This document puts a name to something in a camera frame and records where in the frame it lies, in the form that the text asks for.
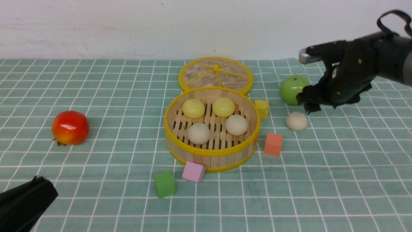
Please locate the beige bun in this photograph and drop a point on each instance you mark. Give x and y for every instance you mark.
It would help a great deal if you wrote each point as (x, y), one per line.
(198, 133)
(236, 125)
(297, 121)

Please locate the orange cube block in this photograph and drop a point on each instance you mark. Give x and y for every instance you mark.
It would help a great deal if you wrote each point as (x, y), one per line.
(273, 144)

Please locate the red toy pomegranate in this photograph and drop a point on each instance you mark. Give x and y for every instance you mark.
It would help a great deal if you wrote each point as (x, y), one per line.
(70, 127)

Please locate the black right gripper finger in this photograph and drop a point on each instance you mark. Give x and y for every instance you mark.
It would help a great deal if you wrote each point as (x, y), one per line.
(311, 107)

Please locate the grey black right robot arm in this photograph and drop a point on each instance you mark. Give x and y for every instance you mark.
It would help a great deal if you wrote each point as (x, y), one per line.
(394, 58)

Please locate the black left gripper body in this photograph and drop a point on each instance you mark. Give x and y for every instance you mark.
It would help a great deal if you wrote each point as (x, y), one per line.
(21, 207)

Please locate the yellow bun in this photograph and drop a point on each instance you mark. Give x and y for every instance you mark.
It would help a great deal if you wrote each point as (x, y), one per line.
(193, 108)
(223, 107)

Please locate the green toy apple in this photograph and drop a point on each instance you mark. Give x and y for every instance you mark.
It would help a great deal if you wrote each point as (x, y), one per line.
(291, 86)

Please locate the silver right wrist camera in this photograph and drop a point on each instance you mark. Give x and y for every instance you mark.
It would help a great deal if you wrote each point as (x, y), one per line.
(330, 52)

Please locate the pink cube block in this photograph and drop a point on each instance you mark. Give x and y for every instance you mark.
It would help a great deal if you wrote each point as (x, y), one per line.
(193, 172)

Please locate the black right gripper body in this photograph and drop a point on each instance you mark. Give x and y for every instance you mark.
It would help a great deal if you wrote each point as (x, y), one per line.
(343, 82)

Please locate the green checkered tablecloth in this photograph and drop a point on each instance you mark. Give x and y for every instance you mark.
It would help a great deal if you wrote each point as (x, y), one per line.
(349, 171)

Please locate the yellow cube block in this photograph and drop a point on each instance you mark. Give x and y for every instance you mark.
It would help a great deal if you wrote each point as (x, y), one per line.
(263, 108)

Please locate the woven bamboo steamer lid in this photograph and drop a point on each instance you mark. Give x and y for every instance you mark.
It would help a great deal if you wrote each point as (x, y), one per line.
(218, 72)

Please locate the green cube block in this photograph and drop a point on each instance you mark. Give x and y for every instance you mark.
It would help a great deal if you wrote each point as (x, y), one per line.
(165, 184)

